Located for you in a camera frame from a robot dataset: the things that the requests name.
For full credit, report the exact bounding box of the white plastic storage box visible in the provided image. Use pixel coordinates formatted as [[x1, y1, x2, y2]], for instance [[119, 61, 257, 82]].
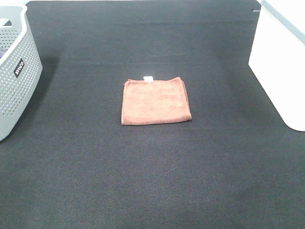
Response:
[[249, 0, 305, 131]]

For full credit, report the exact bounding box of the black table mat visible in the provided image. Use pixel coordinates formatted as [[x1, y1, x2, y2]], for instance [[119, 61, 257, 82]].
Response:
[[0, 0, 305, 229]]

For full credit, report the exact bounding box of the grey perforated laundry basket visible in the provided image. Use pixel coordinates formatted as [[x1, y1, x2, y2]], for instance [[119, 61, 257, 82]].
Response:
[[0, 3, 42, 140]]

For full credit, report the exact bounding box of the orange-brown towel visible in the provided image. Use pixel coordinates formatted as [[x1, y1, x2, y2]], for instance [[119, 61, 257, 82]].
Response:
[[121, 77, 192, 125]]

